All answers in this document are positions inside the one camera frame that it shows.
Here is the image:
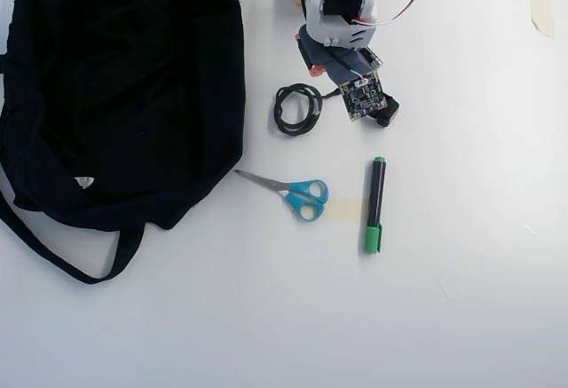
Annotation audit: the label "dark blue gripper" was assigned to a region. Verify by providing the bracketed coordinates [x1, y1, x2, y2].
[296, 24, 379, 86]

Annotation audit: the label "green black marker pen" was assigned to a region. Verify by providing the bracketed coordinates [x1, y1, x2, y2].
[362, 155, 387, 255]

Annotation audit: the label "short beige masking tape strip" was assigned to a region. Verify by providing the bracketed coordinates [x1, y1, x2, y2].
[326, 197, 366, 221]

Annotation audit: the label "black fabric tote bag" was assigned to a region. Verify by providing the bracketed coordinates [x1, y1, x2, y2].
[0, 0, 248, 286]

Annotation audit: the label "long beige masking tape strip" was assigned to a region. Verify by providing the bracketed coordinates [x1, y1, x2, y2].
[529, 0, 556, 39]

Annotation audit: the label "black braided USB cable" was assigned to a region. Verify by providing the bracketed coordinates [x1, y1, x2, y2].
[272, 83, 345, 137]

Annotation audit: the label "blue handled scissors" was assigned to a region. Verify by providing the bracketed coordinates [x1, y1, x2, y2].
[233, 169, 329, 223]

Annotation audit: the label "bare camera circuit board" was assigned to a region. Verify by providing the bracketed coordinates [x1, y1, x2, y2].
[339, 71, 390, 125]

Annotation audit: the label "black ring strap device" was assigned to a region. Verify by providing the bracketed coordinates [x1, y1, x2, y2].
[370, 92, 401, 130]

